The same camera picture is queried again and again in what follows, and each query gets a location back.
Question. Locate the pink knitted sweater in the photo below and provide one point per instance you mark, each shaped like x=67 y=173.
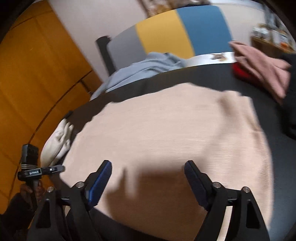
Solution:
x=271 y=73

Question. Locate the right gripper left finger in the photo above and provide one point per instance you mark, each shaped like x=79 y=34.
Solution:
x=64 y=214

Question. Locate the wooden wardrobe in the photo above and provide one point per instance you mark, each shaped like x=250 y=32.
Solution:
x=43 y=77

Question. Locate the black garment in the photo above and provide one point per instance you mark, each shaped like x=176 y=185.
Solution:
x=287 y=110

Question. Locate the black rolled mat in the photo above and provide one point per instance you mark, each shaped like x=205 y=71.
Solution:
x=102 y=43

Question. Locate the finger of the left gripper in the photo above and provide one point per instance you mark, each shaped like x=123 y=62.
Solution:
x=53 y=169

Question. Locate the patterned beige curtain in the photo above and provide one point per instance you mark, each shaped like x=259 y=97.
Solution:
x=155 y=7

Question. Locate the person's left hand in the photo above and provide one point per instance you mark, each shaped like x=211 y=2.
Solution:
x=29 y=194

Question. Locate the beige knitted sweater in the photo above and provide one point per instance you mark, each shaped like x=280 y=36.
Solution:
x=149 y=138

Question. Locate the white printed pillow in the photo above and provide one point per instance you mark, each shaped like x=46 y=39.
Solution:
x=210 y=59

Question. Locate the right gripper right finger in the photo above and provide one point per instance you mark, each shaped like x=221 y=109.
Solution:
x=246 y=221

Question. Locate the light blue grey garment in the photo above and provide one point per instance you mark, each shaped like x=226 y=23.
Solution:
x=155 y=63

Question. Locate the wooden side shelf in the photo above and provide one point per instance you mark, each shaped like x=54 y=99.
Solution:
x=272 y=42

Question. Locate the grey yellow blue headboard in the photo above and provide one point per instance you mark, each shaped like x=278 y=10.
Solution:
x=185 y=32

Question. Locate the red garment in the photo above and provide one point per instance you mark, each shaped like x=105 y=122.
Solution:
x=240 y=72

